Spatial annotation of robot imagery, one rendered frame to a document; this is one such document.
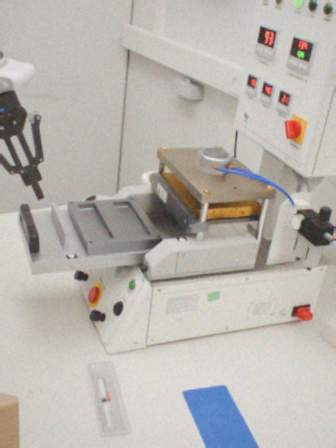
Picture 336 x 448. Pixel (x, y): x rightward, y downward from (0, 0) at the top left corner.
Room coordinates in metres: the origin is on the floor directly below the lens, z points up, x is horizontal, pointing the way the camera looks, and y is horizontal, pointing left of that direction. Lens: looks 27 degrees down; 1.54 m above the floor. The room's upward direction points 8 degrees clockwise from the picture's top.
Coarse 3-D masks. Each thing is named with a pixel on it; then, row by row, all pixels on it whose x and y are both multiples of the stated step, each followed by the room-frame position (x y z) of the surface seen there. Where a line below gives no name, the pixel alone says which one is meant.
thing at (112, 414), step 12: (108, 360) 0.84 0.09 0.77; (96, 372) 0.80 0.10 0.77; (108, 372) 0.80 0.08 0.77; (96, 384) 0.77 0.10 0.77; (108, 384) 0.77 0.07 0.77; (96, 396) 0.74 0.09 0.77; (108, 396) 0.74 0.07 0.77; (120, 396) 0.74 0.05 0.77; (96, 408) 0.71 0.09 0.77; (108, 408) 0.71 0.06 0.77; (120, 408) 0.71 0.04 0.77; (108, 420) 0.68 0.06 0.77; (120, 420) 0.69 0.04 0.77; (108, 432) 0.66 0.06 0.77
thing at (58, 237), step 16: (48, 224) 1.03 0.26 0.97; (64, 224) 0.96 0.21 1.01; (48, 240) 0.96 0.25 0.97; (64, 240) 0.93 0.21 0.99; (80, 240) 0.98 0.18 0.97; (32, 256) 0.89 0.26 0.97; (48, 256) 0.90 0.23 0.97; (64, 256) 0.90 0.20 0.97; (80, 256) 0.91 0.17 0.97; (96, 256) 0.92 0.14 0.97; (112, 256) 0.93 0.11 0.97; (128, 256) 0.95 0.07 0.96; (32, 272) 0.87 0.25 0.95; (48, 272) 0.88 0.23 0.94
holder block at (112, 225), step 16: (80, 208) 1.10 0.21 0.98; (96, 208) 1.10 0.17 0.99; (112, 208) 1.10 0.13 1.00; (128, 208) 1.14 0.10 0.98; (80, 224) 1.00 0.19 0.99; (96, 224) 1.04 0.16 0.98; (112, 224) 1.02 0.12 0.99; (128, 224) 1.06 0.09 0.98; (144, 224) 1.04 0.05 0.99; (96, 240) 0.94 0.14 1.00; (112, 240) 0.95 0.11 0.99; (128, 240) 0.96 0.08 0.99; (144, 240) 0.97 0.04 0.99; (160, 240) 0.99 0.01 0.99
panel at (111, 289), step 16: (96, 272) 1.09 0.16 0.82; (112, 272) 1.03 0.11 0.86; (128, 272) 0.98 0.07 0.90; (112, 288) 1.00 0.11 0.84; (128, 288) 0.94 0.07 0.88; (96, 304) 1.01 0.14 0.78; (112, 304) 0.96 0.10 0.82; (128, 304) 0.92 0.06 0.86; (112, 320) 0.93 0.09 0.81; (112, 336) 0.90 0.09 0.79
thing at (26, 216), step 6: (24, 204) 1.03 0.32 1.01; (24, 210) 1.00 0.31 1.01; (30, 210) 1.01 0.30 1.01; (24, 216) 0.98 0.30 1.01; (30, 216) 0.98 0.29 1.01; (24, 222) 0.96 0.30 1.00; (30, 222) 0.95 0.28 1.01; (30, 228) 0.93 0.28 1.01; (30, 234) 0.91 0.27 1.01; (36, 234) 0.91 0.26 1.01; (30, 240) 0.90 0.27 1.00; (36, 240) 0.90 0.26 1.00; (30, 246) 0.90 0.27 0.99; (36, 246) 0.90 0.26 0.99; (30, 252) 0.90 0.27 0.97; (36, 252) 0.90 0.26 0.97
